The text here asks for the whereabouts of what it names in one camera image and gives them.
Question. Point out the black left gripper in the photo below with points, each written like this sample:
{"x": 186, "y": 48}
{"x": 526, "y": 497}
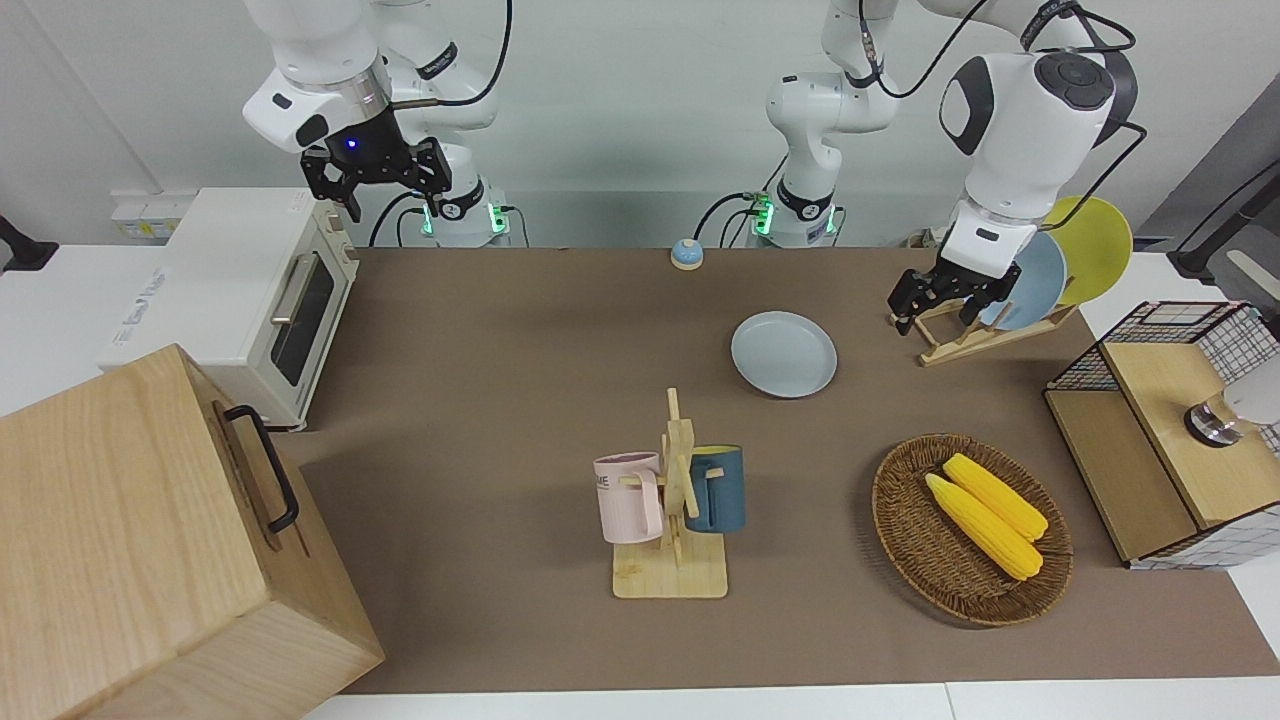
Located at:
{"x": 950, "y": 282}

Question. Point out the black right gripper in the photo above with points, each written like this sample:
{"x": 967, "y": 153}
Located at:
{"x": 370, "y": 150}

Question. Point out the gray plate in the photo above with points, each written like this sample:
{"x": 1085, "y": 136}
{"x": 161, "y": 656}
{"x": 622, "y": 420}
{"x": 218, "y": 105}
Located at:
{"x": 784, "y": 354}

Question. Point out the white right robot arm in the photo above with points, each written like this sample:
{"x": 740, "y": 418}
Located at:
{"x": 320, "y": 60}

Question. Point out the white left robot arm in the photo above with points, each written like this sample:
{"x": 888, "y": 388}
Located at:
{"x": 1030, "y": 120}

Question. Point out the wooden plate rack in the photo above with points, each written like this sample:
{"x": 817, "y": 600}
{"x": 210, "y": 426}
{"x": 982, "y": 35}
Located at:
{"x": 975, "y": 343}

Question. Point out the blue plate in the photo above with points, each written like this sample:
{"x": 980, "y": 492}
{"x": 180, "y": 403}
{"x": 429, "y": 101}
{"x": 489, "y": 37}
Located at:
{"x": 1038, "y": 285}

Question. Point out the yellow plate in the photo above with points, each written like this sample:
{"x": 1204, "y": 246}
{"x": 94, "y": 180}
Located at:
{"x": 1098, "y": 245}

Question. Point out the white toaster oven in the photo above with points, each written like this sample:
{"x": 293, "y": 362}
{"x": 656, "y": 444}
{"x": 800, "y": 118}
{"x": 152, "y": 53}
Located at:
{"x": 235, "y": 280}

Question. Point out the yellow corn cob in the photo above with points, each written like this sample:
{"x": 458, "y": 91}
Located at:
{"x": 1000, "y": 495}
{"x": 985, "y": 530}

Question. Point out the brown table mat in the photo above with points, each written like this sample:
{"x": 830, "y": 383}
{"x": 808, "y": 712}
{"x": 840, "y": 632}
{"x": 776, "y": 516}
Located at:
{"x": 480, "y": 420}

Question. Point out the brown wicker basket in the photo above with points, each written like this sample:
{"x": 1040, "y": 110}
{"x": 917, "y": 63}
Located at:
{"x": 930, "y": 560}

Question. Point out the small blue dome bell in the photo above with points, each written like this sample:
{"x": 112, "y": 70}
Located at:
{"x": 686, "y": 255}

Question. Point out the dark blue mug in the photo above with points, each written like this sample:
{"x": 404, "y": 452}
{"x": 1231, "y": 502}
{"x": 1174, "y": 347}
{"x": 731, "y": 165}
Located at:
{"x": 722, "y": 495}

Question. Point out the gray office chair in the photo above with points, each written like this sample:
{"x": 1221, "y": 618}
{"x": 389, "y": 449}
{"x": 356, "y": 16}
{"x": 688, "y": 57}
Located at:
{"x": 1235, "y": 200}

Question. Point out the silver white lamp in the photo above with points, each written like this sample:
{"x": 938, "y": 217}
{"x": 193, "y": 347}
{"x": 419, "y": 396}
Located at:
{"x": 1255, "y": 395}

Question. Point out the pink mug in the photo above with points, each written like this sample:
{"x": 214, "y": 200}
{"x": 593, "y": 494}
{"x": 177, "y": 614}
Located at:
{"x": 628, "y": 500}

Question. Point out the wooden mug tree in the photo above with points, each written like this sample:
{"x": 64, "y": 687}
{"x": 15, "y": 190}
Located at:
{"x": 672, "y": 575}

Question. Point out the white wall power strip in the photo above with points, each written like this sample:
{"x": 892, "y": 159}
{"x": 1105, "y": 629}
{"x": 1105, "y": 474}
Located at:
{"x": 140, "y": 215}

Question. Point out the black clamp mount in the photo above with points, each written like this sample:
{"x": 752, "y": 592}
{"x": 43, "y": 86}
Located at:
{"x": 22, "y": 252}

